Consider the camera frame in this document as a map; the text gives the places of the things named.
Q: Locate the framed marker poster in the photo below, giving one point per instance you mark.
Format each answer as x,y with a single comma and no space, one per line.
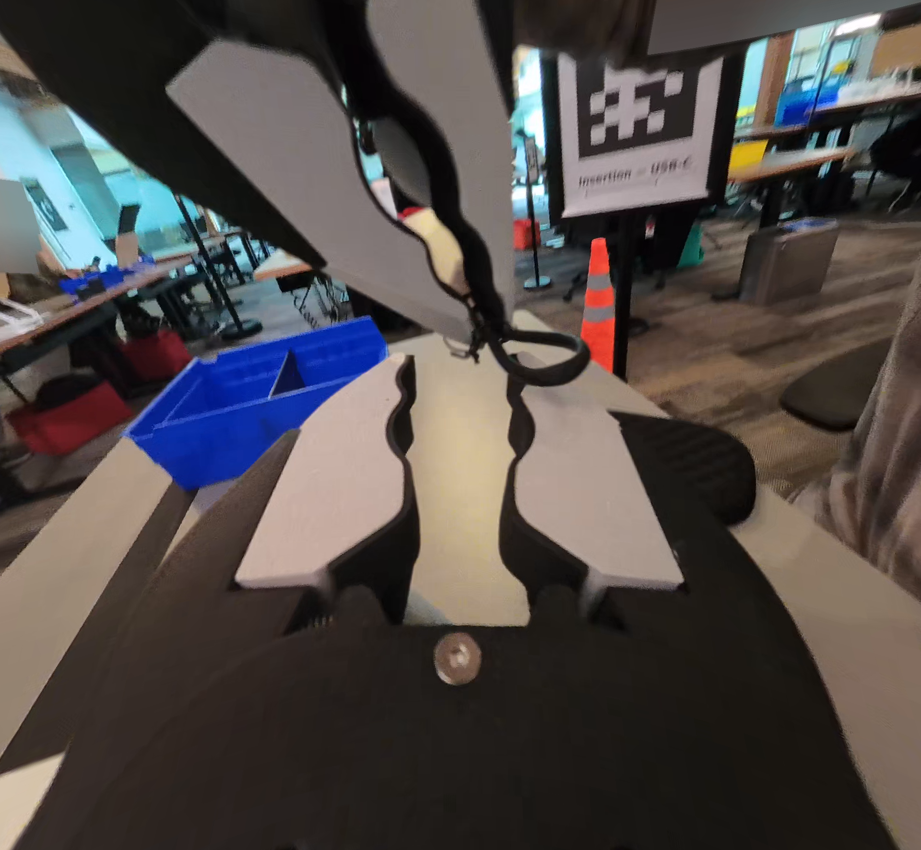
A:
647,173

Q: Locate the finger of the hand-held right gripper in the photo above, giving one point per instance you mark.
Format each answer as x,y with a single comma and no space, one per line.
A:
446,73
288,166

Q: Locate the black quilted pad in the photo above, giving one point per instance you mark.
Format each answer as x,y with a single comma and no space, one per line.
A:
691,461

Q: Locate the orange traffic cone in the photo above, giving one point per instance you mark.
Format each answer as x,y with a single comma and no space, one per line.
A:
597,289

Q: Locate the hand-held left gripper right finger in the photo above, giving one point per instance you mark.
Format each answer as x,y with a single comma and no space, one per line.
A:
597,504

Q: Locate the red container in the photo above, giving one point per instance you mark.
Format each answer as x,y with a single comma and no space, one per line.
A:
155,357
72,425

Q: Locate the yellow plastic bin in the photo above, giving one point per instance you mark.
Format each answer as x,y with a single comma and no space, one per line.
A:
747,158

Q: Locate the grey waste bin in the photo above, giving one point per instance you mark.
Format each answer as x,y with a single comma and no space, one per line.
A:
788,263

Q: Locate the blue plastic bin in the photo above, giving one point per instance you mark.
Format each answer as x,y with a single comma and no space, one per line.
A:
216,447

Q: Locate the long wooden desk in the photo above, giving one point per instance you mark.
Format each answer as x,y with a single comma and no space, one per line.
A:
72,304

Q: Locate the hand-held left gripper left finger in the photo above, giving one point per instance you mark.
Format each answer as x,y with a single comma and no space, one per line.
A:
324,497

